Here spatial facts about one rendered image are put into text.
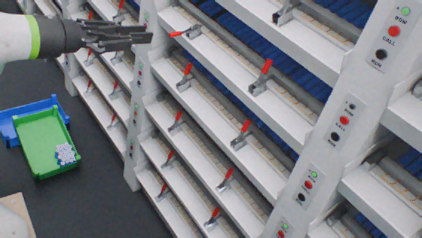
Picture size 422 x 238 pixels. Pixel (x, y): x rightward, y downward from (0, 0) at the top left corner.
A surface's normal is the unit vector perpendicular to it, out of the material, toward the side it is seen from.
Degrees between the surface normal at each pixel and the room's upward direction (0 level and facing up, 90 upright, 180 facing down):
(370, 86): 90
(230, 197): 20
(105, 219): 0
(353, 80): 90
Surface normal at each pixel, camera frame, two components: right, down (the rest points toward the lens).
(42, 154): 0.29, -0.58
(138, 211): 0.15, -0.77
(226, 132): -0.15, -0.65
